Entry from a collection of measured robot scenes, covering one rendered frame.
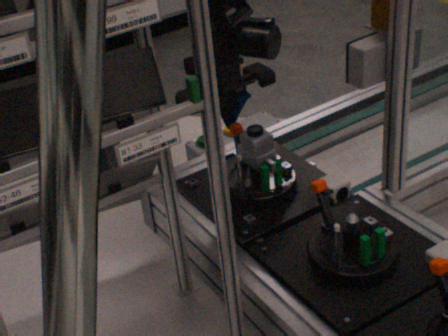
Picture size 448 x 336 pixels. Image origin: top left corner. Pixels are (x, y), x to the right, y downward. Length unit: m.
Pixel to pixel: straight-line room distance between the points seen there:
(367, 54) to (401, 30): 0.06
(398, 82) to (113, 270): 0.61
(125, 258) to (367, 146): 0.56
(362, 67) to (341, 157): 0.35
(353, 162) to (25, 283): 0.68
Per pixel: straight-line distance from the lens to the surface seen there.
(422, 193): 1.36
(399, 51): 1.17
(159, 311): 1.24
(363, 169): 1.44
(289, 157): 1.39
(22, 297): 1.35
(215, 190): 0.95
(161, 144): 0.87
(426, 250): 1.17
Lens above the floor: 1.71
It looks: 33 degrees down
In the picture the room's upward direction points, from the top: 7 degrees counter-clockwise
